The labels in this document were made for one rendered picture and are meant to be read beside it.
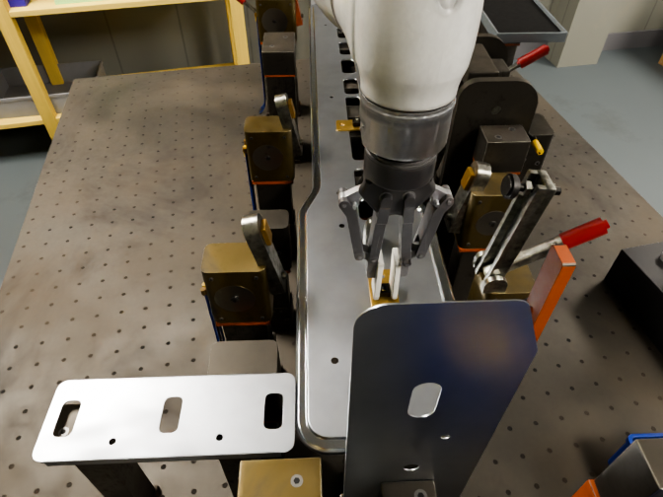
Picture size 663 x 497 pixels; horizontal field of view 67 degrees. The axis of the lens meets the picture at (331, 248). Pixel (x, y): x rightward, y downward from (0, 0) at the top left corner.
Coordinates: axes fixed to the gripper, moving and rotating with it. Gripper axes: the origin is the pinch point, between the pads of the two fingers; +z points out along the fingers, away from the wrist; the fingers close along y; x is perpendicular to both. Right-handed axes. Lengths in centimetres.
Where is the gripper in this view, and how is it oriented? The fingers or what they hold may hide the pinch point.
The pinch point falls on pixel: (386, 274)
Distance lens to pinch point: 65.6
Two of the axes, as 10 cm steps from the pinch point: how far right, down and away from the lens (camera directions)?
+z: 0.0, 7.0, 7.1
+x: 0.4, 7.1, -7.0
